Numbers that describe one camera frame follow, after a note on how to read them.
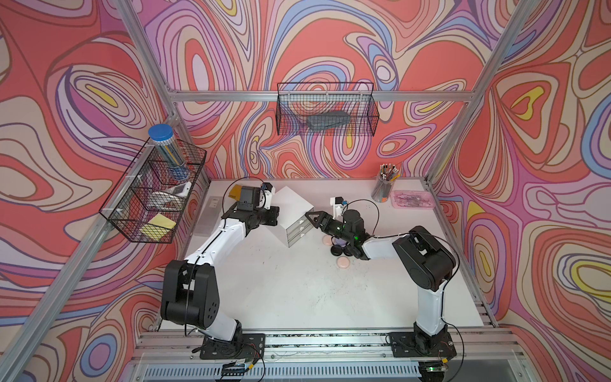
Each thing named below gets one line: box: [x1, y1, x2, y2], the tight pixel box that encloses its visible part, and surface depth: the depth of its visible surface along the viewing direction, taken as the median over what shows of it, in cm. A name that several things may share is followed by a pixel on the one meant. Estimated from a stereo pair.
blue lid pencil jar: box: [147, 123, 190, 181], surface depth 76 cm
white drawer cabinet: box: [266, 185, 315, 248], surface depth 93 cm
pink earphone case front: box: [335, 256, 351, 269], surface depth 93 cm
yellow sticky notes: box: [139, 213, 177, 241], surface depth 73 cm
